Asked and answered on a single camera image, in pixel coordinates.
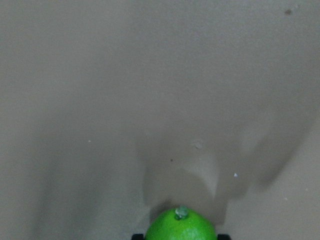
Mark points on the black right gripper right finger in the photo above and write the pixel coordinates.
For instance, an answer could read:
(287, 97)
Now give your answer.
(223, 237)

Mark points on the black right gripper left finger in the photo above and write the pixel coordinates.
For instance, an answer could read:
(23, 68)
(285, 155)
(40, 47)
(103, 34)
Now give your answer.
(137, 236)

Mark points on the green lime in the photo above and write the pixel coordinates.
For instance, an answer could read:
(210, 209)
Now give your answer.
(167, 226)

